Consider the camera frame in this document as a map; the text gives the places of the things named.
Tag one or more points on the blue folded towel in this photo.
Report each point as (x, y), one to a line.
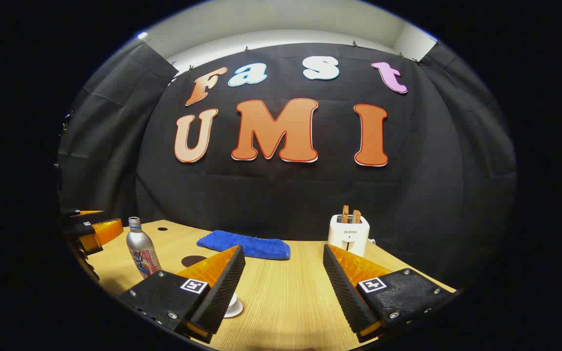
(247, 243)

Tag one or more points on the white toaster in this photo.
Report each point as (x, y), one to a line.
(349, 239)

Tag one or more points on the dark round coaster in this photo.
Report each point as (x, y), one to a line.
(190, 261)

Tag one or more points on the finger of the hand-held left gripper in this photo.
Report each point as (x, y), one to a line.
(90, 242)
(73, 213)

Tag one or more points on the black backdrop cloth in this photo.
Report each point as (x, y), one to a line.
(286, 195)

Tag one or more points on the white saucer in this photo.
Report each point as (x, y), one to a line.
(235, 310)

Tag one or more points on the toast slice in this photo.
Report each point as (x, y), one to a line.
(345, 214)
(356, 217)

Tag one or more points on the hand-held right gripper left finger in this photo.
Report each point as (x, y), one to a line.
(222, 292)

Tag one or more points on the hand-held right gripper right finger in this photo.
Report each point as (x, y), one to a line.
(344, 292)

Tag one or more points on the white teacup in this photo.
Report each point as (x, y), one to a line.
(232, 299)

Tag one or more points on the silver water bottle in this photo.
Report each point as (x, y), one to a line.
(139, 243)

